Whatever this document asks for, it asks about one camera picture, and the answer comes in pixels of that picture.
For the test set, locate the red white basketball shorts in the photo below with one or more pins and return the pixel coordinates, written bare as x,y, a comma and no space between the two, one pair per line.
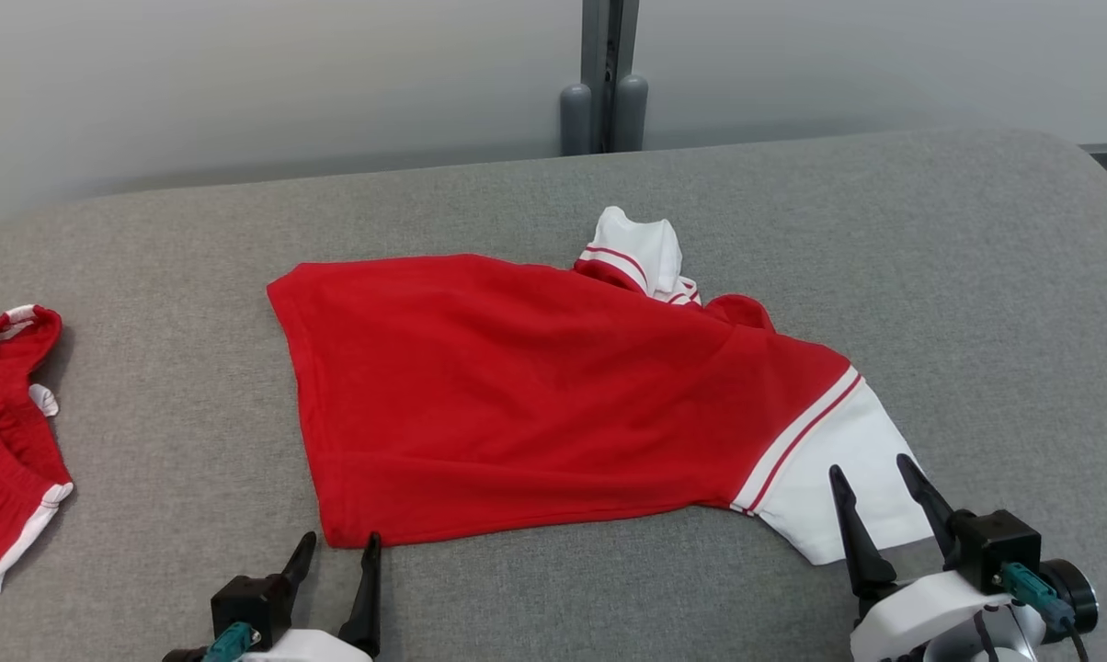
2,460

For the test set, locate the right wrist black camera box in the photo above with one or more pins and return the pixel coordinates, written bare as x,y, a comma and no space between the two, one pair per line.
999,547

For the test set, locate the red white basketball jersey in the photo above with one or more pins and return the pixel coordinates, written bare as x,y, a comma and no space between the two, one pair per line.
517,395

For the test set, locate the grey metal partition post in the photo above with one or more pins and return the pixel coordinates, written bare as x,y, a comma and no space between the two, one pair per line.
595,46

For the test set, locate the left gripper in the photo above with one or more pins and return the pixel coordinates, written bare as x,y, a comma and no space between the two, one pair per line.
310,648

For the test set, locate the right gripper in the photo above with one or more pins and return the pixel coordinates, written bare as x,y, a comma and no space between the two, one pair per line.
894,625

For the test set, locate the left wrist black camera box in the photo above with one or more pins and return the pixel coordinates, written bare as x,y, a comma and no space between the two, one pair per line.
250,602

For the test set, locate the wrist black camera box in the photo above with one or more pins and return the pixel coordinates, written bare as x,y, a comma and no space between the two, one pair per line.
250,602
999,547

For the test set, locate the grey cylindrical post foot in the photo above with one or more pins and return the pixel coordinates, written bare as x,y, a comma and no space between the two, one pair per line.
576,124
630,115

